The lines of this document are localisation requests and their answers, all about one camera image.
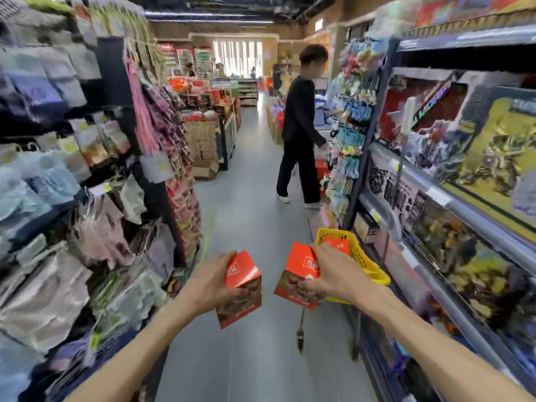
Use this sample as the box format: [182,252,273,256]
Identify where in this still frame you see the red shopping basket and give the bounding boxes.
[314,158,332,194]

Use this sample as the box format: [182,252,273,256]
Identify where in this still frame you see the metal shopping trolley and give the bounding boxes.
[296,303,363,361]

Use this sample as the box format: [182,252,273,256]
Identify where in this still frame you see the display stand with red goods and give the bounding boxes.
[167,75,242,171]

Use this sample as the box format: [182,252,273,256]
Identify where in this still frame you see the red packet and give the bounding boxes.
[322,236,352,256]

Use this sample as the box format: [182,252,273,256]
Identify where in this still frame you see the rack of hanging blue trinkets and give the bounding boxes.
[324,35,388,224]

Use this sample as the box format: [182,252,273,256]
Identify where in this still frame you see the strip of hanging snack packets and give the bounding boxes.
[140,73,202,268]

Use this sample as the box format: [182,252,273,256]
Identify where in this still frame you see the shelf of bagged goods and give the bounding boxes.
[0,0,187,402]

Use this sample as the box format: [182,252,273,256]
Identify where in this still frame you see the pink hanging items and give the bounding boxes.
[123,48,161,157]

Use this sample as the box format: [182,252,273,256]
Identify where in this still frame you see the person's left forearm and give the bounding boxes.
[63,289,197,402]

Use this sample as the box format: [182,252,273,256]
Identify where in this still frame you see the stack of cardboard boxes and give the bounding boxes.
[184,120,221,181]

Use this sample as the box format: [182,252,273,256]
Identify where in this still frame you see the dark metal shelf unit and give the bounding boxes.
[341,24,536,402]

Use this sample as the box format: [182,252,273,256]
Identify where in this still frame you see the red toy box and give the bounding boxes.
[375,68,472,166]

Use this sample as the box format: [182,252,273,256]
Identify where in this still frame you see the person's right forearm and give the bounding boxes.
[356,284,536,402]

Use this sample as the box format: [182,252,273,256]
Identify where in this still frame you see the background goods shelf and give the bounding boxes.
[238,78,259,107]

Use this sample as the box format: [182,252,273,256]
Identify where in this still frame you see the person's left hand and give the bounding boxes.
[178,251,252,319]

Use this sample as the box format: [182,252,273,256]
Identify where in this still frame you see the person's right hand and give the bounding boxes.
[298,242,378,307]

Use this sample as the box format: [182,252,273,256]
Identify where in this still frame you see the colourful boxes row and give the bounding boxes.
[370,0,536,38]

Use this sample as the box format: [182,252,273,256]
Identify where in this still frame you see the bright window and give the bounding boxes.
[212,39,264,78]

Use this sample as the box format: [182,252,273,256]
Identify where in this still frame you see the row of dark toy boxes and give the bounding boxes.
[363,157,536,356]

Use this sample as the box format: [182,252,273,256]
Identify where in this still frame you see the yellow green toy box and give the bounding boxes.
[442,85,536,245]

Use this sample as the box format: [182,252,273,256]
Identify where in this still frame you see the yellow plastic shopping basket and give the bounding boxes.
[316,228,391,305]

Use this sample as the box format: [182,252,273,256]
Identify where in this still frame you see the red food box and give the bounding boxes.
[215,250,263,330]
[273,241,322,311]

